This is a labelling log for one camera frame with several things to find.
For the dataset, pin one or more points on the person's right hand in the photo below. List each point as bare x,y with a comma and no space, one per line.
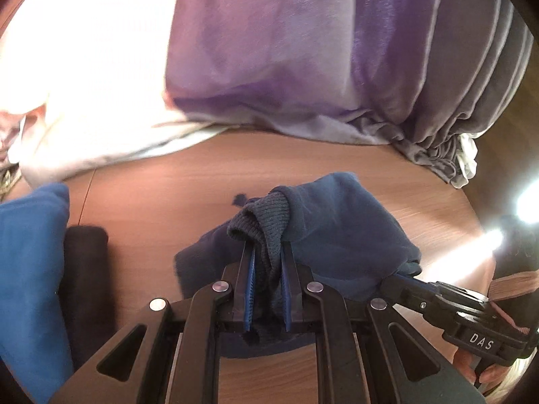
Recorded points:
480,366

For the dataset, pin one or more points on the navy blue pants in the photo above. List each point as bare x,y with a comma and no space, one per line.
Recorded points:
345,235

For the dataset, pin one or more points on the pale pink sheer curtain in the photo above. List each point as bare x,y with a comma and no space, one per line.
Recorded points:
92,84

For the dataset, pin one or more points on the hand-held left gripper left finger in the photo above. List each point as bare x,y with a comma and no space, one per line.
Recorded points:
249,286

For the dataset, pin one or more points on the white cloth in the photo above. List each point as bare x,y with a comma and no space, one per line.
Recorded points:
465,160

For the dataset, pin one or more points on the folded blue garment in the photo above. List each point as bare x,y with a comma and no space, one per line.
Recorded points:
29,269

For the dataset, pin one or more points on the grey curtain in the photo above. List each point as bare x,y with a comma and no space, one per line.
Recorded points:
454,71

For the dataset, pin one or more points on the folded black garment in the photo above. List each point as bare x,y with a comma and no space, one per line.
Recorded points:
86,286

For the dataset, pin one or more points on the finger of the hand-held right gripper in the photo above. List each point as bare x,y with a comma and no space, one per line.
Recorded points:
408,290

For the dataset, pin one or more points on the yellow plaid fringed scarf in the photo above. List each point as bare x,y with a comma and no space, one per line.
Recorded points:
6,185

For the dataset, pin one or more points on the purple sheer curtain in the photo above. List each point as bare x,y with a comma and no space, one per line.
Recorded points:
273,50

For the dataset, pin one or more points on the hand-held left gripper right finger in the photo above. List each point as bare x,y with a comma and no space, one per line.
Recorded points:
288,290

